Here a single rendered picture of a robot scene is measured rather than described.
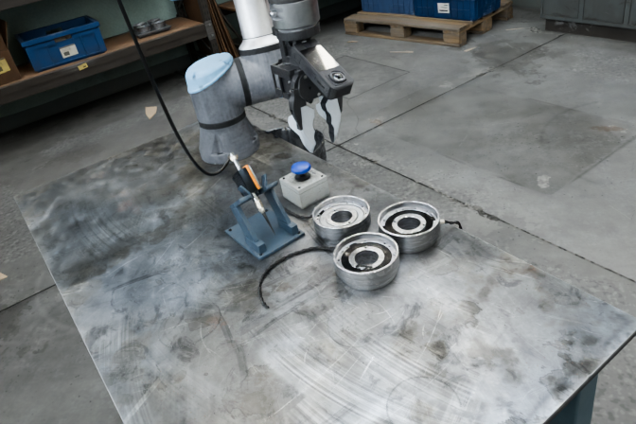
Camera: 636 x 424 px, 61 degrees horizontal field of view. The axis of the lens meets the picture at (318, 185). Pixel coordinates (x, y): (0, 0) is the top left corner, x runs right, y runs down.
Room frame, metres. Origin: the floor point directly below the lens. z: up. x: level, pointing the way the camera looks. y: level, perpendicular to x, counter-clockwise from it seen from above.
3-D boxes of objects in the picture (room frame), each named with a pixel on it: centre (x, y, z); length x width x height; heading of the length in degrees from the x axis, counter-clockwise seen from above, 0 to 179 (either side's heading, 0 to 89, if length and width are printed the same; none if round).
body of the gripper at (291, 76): (0.87, -0.01, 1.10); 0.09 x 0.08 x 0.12; 31
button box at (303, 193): (0.95, 0.03, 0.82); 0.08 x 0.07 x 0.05; 31
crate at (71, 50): (4.02, 1.62, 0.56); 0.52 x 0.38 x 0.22; 118
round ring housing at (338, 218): (0.81, -0.03, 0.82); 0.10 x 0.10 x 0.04
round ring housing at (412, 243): (0.75, -0.14, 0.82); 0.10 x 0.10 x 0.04
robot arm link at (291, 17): (0.87, -0.01, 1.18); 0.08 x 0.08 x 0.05
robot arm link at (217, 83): (1.24, 0.19, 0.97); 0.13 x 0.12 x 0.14; 102
